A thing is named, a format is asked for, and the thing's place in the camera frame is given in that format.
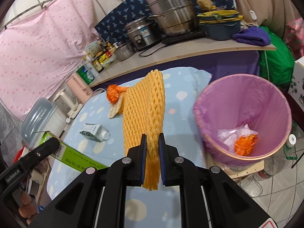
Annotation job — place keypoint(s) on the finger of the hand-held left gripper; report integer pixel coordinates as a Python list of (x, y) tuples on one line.
[(45, 148)]

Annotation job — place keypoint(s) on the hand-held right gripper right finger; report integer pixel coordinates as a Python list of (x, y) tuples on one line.
[(162, 154)]

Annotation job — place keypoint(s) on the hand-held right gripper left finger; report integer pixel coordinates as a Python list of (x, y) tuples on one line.
[(143, 152)]

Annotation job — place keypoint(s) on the light green box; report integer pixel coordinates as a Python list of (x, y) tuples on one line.
[(76, 155)]

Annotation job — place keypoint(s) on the orange foam net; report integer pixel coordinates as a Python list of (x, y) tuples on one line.
[(144, 114)]

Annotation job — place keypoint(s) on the white paper towel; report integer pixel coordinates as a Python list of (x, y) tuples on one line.
[(228, 134)]

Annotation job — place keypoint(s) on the knotted red plastic bag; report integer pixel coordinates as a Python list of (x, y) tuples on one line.
[(247, 144)]

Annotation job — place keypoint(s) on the pink trash bin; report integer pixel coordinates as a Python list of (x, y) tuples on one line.
[(242, 95)]

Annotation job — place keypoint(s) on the person's left hand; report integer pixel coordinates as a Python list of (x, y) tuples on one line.
[(25, 199)]

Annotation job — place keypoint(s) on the lidded plastic container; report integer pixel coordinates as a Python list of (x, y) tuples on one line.
[(40, 121)]

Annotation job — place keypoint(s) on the white power plug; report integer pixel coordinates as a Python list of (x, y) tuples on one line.
[(68, 120)]

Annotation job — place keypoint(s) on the white electric kettle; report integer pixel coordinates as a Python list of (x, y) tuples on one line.
[(66, 104)]

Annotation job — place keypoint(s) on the green patterned carton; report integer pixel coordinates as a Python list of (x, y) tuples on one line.
[(93, 131)]

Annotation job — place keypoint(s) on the blue dotted tablecloth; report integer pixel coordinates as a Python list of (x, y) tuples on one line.
[(178, 95)]

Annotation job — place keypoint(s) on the orange plastic bag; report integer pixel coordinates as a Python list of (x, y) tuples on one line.
[(114, 92)]

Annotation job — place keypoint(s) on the pink electric kettle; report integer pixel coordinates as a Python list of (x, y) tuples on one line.
[(78, 85)]

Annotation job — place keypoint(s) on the wooden stool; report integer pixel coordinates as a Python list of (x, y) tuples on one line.
[(237, 169)]

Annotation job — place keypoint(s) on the green label bottle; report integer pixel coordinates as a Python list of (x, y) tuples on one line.
[(84, 73)]

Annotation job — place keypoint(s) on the white plastic bottle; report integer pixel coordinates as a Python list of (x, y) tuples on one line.
[(91, 66)]

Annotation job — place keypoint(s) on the clear food container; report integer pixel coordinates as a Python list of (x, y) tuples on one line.
[(110, 63)]

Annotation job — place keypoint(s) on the pink dotted curtain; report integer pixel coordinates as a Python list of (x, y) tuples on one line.
[(35, 52)]

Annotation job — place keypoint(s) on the dark sauce bottle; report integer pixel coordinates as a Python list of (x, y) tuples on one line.
[(97, 63)]

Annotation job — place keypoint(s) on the yellow seasoning packet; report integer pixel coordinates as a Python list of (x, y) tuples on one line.
[(105, 58)]

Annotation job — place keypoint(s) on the small steel pot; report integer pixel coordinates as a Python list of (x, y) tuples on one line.
[(123, 51)]

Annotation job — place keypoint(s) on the wooden counter board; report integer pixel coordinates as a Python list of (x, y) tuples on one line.
[(190, 49)]

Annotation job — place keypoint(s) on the yellow bottle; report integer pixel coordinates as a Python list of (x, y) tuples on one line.
[(109, 46)]

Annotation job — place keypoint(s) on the white green box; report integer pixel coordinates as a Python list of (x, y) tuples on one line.
[(91, 47)]

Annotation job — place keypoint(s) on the brown glass bottle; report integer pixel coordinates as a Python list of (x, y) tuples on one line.
[(103, 45)]

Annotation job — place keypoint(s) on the clear plastic bottle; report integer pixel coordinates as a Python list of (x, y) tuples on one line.
[(277, 163)]

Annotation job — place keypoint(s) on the steel rice cooker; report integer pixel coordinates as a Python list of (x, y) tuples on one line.
[(140, 33)]

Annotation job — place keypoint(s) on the black induction cooker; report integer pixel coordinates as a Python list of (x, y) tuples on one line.
[(182, 37)]

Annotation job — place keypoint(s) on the dark blue basin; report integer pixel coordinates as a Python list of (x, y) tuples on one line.
[(220, 30)]

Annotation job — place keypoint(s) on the blue printed cloth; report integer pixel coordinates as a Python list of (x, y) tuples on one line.
[(118, 14)]

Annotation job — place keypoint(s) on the bamboo curtain rod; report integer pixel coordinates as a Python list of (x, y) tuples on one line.
[(35, 7)]

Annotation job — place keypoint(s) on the steel steamer pot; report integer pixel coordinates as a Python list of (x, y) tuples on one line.
[(171, 11)]

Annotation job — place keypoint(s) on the green plastic bag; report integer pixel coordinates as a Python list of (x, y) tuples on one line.
[(275, 61)]

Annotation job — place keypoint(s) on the purple towel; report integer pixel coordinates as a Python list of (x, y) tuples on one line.
[(253, 36)]

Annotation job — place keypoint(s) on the yellow plastic basin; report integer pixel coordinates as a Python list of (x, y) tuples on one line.
[(220, 17)]

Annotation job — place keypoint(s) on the white printed box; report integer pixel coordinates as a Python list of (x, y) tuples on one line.
[(298, 80)]

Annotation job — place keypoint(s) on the brown loofah sponge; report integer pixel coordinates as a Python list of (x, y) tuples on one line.
[(204, 3)]

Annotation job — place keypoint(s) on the pink floral cloth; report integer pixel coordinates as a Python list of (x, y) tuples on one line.
[(294, 33)]

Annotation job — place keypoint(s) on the beige curtain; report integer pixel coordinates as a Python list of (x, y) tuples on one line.
[(268, 2)]

